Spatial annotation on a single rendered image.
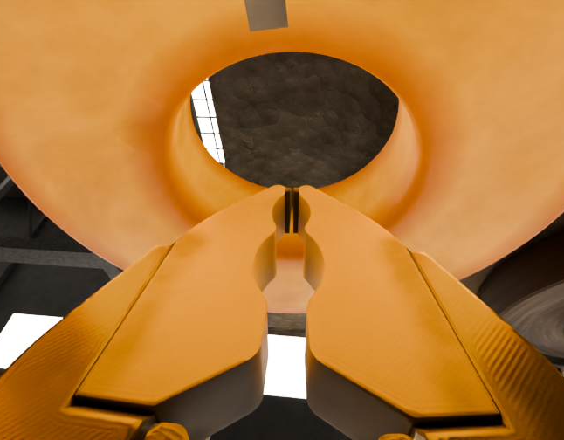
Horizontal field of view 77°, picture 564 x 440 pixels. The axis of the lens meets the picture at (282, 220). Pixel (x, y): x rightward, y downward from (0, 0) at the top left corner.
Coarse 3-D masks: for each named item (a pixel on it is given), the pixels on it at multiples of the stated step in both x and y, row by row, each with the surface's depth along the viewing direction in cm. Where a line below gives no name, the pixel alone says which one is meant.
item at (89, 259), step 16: (0, 240) 559; (16, 240) 558; (32, 240) 557; (48, 240) 556; (64, 240) 554; (0, 256) 571; (16, 256) 566; (32, 256) 560; (48, 256) 555; (64, 256) 550; (80, 256) 545; (96, 256) 531; (112, 272) 564
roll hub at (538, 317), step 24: (552, 240) 33; (504, 264) 37; (528, 264) 34; (552, 264) 32; (480, 288) 40; (504, 288) 36; (528, 288) 33; (552, 288) 31; (504, 312) 35; (528, 312) 35; (552, 312) 36; (528, 336) 41; (552, 336) 40; (552, 360) 43
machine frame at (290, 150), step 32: (256, 64) 43; (288, 64) 43; (320, 64) 42; (352, 64) 42; (224, 96) 47; (256, 96) 46; (288, 96) 46; (320, 96) 45; (352, 96) 45; (384, 96) 45; (224, 128) 51; (256, 128) 50; (288, 128) 50; (320, 128) 49; (352, 128) 49; (384, 128) 48; (224, 160) 55; (256, 160) 54; (288, 160) 54; (320, 160) 53; (352, 160) 53; (288, 320) 95
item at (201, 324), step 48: (288, 192) 11; (192, 240) 9; (240, 240) 9; (192, 288) 7; (240, 288) 7; (144, 336) 6; (192, 336) 6; (240, 336) 6; (96, 384) 5; (144, 384) 5; (192, 384) 5; (240, 384) 6; (192, 432) 6
